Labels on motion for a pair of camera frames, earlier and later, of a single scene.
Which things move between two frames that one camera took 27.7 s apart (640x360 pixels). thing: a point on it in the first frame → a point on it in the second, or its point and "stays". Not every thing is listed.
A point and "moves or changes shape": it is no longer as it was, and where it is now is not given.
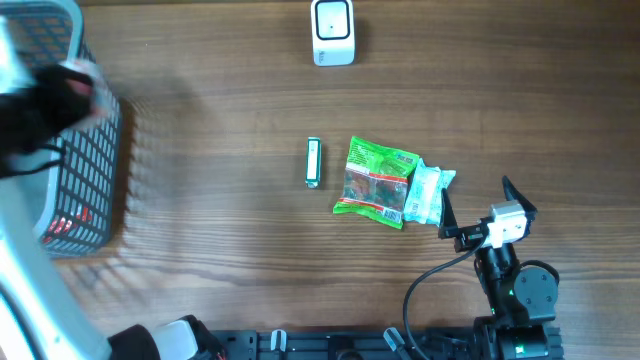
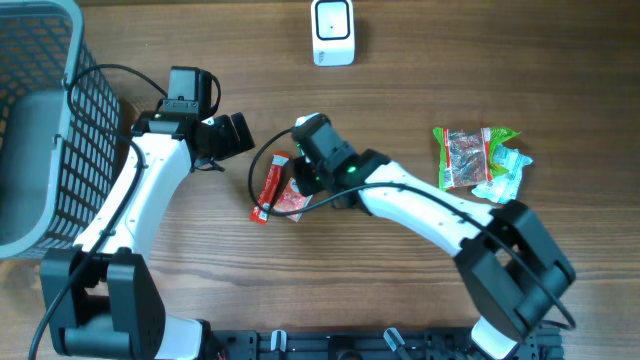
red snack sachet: [79, 86] → [291, 199]
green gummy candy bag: [375, 183] moves or changes shape
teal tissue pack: [425, 193] moves or changes shape
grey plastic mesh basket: [81, 214] stays
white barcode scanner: [333, 32] stays
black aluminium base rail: [500, 343] stays
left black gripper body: [44, 108] → [224, 139]
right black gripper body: [469, 238] → [310, 175]
